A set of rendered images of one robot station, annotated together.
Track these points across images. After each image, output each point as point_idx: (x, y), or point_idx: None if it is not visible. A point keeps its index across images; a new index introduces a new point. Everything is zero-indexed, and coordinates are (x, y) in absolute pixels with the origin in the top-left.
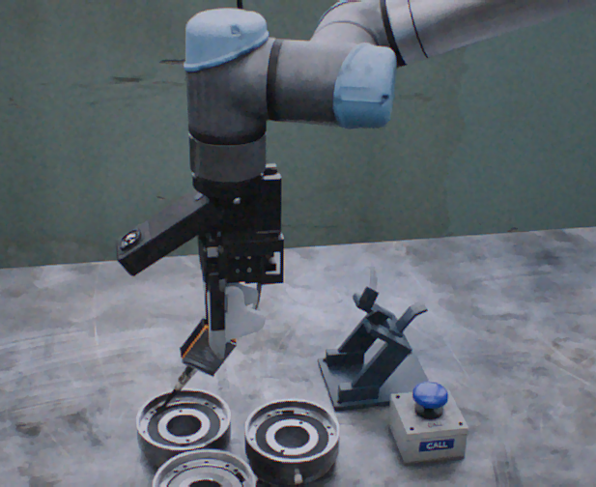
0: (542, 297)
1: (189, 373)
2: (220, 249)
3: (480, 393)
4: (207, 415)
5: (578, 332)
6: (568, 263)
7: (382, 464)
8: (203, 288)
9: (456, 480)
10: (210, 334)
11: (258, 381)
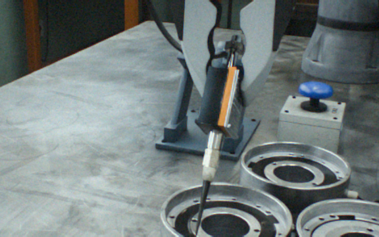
0: (174, 64)
1: (221, 147)
2: None
3: (266, 109)
4: (220, 206)
5: None
6: (147, 49)
7: None
8: (180, 35)
9: (366, 146)
10: (262, 64)
11: (152, 182)
